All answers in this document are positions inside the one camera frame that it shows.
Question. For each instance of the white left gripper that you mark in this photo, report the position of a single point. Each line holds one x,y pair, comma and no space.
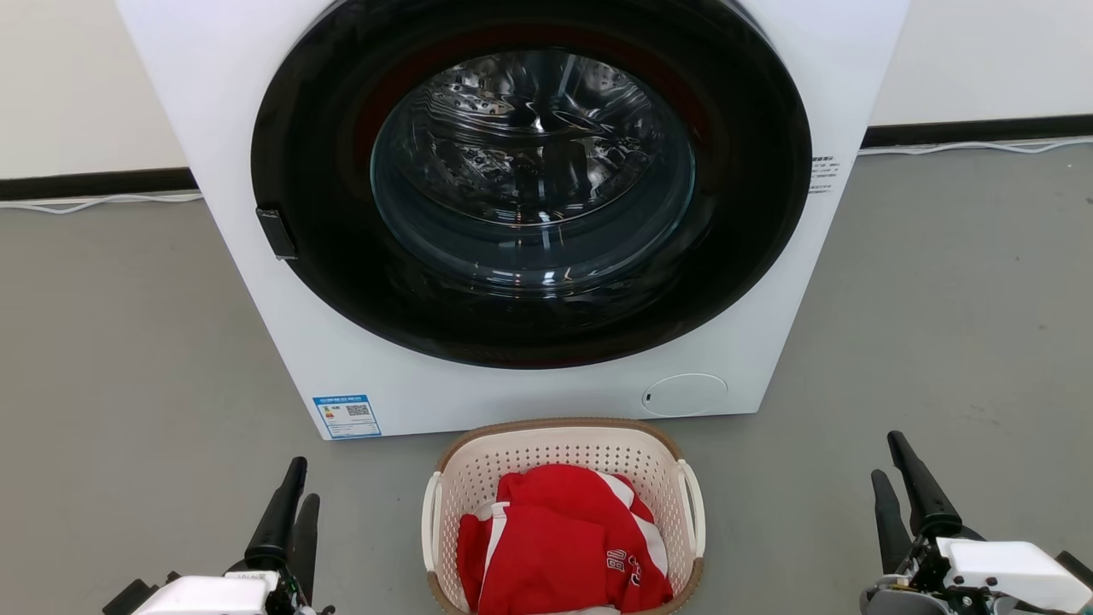
213,595

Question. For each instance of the blue energy label sticker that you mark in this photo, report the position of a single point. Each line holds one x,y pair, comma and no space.
347,416

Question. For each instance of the white perforated plastic laundry basket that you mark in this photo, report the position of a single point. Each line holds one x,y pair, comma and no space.
546,448

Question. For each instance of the black round washing machine door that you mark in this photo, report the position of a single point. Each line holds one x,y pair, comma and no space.
341,282

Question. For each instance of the white front-load washing machine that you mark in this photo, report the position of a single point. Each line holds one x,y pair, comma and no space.
529,393

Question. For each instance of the red and white garment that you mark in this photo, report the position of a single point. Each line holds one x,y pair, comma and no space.
555,547

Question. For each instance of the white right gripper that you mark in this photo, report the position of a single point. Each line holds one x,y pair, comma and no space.
999,576

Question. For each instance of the small white text sticker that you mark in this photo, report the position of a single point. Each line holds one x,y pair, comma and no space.
823,175

